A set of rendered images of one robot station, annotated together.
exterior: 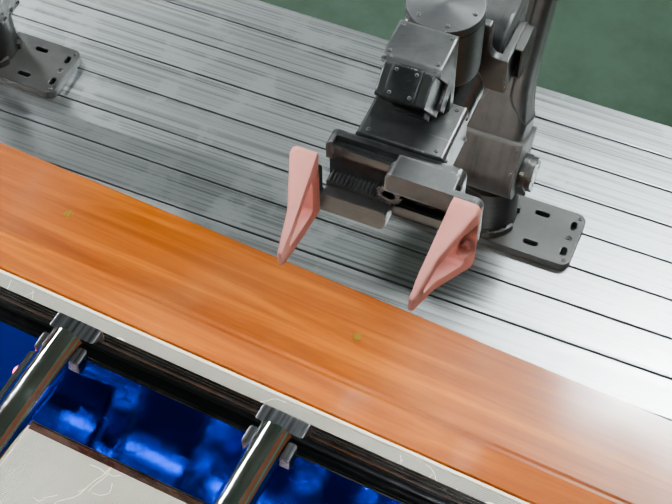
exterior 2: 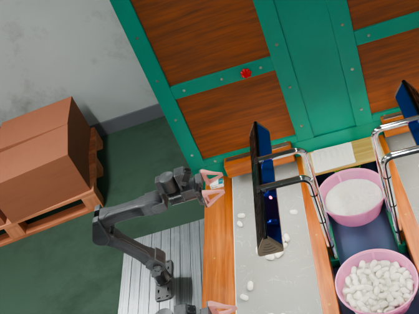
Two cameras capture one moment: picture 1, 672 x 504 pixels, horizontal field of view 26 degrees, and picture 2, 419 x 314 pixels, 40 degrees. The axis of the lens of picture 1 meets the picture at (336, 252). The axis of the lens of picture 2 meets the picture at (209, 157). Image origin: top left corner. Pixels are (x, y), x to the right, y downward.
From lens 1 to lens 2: 1.86 m
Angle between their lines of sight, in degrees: 68
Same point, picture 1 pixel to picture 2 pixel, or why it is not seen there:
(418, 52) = (180, 170)
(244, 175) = not seen: outside the picture
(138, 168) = not seen: outside the picture
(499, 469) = (229, 225)
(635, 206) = not seen: hidden behind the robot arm
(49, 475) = (279, 287)
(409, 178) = (199, 178)
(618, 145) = (132, 271)
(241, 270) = (209, 286)
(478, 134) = (156, 255)
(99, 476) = (274, 280)
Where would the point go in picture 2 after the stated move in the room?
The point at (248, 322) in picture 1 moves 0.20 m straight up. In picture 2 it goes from (222, 276) to (204, 240)
